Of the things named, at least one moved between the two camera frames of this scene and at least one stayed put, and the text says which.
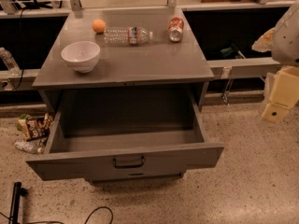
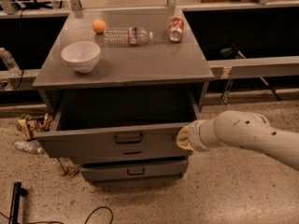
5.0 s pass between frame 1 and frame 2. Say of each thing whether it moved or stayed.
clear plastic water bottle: stayed
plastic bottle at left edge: stayed
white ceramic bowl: stayed
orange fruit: stayed
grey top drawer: moved
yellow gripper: moved
